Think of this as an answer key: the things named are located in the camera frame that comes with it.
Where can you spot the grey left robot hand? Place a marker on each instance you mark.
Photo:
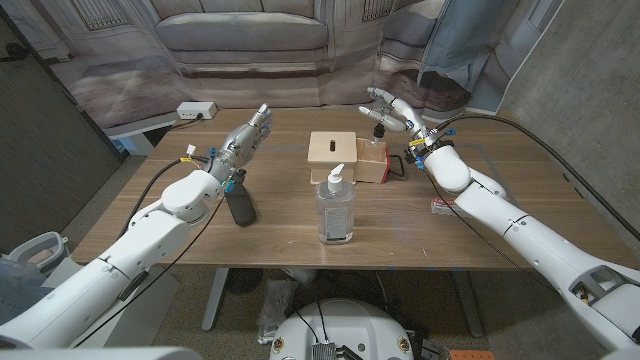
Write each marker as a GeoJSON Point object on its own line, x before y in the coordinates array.
{"type": "Point", "coordinates": [240, 145]}

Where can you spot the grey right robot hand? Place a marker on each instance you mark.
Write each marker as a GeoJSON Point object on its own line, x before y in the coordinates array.
{"type": "Point", "coordinates": [400, 115]}

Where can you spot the clear dispenser bottle black cap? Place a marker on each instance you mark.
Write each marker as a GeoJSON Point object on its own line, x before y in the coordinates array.
{"type": "Point", "coordinates": [377, 135]}

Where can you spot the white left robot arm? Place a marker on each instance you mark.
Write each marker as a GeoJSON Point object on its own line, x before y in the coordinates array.
{"type": "Point", "coordinates": [115, 260]}

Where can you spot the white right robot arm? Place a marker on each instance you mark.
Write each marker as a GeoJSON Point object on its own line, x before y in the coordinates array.
{"type": "Point", "coordinates": [530, 240]}

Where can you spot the black drawer pull loop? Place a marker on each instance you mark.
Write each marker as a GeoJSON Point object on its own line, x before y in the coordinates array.
{"type": "Point", "coordinates": [400, 167]}

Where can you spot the wooden drawer with red front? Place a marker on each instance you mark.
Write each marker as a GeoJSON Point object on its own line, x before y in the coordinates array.
{"type": "Point", "coordinates": [371, 167]}

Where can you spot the light wooden drawer box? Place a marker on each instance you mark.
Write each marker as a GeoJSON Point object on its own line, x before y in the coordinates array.
{"type": "Point", "coordinates": [332, 150]}

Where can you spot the red white toothpaste box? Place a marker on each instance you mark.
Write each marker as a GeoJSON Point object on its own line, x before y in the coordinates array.
{"type": "Point", "coordinates": [442, 206]}

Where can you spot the clear hand sanitizer pump bottle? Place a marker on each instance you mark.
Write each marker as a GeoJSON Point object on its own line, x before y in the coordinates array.
{"type": "Point", "coordinates": [335, 215]}

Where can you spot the white power strip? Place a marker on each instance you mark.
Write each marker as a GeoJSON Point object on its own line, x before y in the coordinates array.
{"type": "Point", "coordinates": [196, 110]}

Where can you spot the black oblong case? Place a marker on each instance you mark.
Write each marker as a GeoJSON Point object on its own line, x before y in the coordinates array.
{"type": "Point", "coordinates": [241, 207]}

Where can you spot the printed living room backdrop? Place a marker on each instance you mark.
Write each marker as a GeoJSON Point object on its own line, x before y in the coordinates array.
{"type": "Point", "coordinates": [240, 50]}

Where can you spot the white low shelf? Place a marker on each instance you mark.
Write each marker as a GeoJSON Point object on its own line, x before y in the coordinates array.
{"type": "Point", "coordinates": [135, 137]}

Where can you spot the black round floor fan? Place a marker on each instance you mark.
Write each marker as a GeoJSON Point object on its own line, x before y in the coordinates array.
{"type": "Point", "coordinates": [244, 280]}

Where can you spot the grey table leg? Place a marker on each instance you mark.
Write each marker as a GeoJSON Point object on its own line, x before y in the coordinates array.
{"type": "Point", "coordinates": [214, 300]}
{"type": "Point", "coordinates": [468, 305]}

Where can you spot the clear plastic bag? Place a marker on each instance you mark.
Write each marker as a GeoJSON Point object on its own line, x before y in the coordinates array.
{"type": "Point", "coordinates": [275, 310]}

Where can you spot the dark grey partition panel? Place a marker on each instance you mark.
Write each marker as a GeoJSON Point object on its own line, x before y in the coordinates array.
{"type": "Point", "coordinates": [45, 150]}

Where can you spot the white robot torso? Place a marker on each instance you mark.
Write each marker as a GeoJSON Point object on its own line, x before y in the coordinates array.
{"type": "Point", "coordinates": [345, 325]}

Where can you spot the grey white waste bin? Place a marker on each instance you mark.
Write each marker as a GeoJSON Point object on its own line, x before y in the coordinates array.
{"type": "Point", "coordinates": [37, 255]}

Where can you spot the orange box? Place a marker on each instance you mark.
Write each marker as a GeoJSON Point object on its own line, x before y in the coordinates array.
{"type": "Point", "coordinates": [472, 355]}

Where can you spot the blue grey bag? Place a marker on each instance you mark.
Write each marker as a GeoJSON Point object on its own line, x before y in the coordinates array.
{"type": "Point", "coordinates": [17, 295]}

